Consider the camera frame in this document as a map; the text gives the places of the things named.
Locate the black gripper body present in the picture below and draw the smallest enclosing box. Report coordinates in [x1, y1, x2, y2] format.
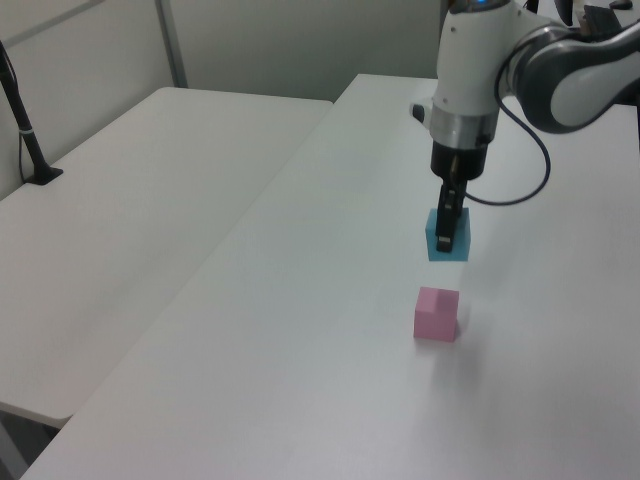
[429, 139, 489, 183]

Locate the blue cube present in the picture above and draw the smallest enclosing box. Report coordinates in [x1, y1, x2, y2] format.
[424, 206, 473, 264]

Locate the pink cube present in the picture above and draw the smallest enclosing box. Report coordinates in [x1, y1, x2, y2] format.
[412, 286, 461, 343]

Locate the black curved chair part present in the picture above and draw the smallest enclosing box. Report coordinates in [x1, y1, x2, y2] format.
[552, 0, 576, 26]

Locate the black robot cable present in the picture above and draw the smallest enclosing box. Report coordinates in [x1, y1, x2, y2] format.
[466, 47, 554, 206]

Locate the black camera stand pole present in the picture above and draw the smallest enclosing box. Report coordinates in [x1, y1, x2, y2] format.
[0, 40, 65, 187]

